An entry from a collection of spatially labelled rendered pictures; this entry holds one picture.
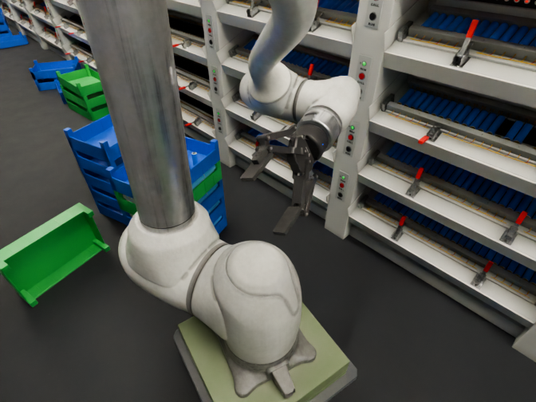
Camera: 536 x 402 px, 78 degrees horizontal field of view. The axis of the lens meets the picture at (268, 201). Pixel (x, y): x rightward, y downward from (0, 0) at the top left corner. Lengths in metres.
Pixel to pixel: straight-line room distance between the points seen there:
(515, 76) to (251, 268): 0.68
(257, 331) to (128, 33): 0.46
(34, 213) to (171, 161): 1.27
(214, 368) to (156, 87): 0.56
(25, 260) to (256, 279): 0.96
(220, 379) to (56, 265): 0.85
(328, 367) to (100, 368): 0.66
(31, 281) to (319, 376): 1.02
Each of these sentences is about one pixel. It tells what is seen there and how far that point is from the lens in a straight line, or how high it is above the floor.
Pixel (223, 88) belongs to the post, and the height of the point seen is 0.41.
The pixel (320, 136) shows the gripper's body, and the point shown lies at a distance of 0.69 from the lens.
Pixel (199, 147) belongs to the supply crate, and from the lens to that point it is 1.21.
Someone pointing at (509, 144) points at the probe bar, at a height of 0.56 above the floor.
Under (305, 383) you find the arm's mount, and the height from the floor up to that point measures 0.26.
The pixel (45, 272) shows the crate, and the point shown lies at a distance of 1.42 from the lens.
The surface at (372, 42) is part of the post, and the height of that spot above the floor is 0.72.
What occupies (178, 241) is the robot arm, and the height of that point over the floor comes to 0.54.
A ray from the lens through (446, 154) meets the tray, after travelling 0.99.
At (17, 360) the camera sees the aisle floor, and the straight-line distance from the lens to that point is 1.28.
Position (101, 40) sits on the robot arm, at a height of 0.86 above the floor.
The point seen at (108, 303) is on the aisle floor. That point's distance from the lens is 1.26.
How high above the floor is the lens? 0.97
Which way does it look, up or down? 40 degrees down
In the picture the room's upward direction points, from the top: straight up
